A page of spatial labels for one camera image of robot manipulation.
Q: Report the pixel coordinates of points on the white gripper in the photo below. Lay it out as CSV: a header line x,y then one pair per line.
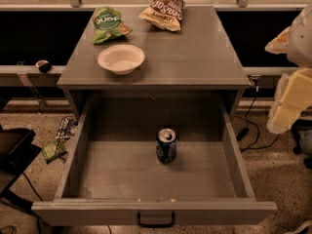
x,y
301,39

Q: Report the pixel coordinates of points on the blue pepsi can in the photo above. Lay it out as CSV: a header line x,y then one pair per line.
x,y
166,145

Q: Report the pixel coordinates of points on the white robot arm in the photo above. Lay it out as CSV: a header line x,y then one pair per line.
x,y
300,42

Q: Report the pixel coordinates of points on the grey cabinet counter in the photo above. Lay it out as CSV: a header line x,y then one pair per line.
x,y
200,56

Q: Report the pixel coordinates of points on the open grey top drawer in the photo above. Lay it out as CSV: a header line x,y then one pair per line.
x,y
112,171

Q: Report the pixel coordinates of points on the black stand with wheels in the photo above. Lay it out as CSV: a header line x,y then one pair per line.
x,y
301,132

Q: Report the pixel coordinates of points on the brown chip bag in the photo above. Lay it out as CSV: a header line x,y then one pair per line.
x,y
164,14

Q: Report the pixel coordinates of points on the white sneaker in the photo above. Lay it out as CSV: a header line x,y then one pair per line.
x,y
304,228

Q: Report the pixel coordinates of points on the white paper bowl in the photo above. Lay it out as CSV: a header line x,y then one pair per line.
x,y
121,59

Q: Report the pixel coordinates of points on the green chip bag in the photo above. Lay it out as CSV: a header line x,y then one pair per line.
x,y
108,25

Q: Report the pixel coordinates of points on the blue white packet on floor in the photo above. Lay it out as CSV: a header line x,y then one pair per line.
x,y
67,128

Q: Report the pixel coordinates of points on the black round tape measure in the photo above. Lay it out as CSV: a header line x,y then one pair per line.
x,y
43,65

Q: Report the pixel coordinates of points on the small green bag on floor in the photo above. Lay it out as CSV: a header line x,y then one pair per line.
x,y
54,150

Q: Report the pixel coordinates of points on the black chair at left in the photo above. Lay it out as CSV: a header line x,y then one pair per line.
x,y
17,152

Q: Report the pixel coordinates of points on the black drawer handle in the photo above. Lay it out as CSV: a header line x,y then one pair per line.
x,y
155,221

